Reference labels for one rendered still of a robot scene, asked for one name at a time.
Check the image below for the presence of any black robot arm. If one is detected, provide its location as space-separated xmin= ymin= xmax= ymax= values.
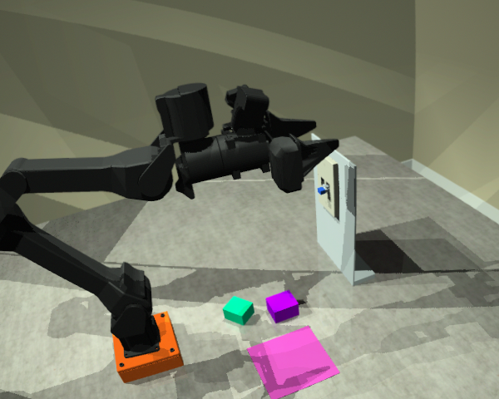
xmin=0 ymin=83 xmax=269 ymax=358

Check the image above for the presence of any teal green block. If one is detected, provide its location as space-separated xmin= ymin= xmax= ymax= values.
xmin=223 ymin=296 xmax=254 ymax=325

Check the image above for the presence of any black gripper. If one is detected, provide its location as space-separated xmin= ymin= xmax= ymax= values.
xmin=215 ymin=110 xmax=339 ymax=194

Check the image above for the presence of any pink square zone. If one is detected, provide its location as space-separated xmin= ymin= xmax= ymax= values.
xmin=247 ymin=326 xmax=339 ymax=399

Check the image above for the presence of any purple block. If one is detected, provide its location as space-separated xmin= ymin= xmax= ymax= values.
xmin=266 ymin=291 xmax=299 ymax=323

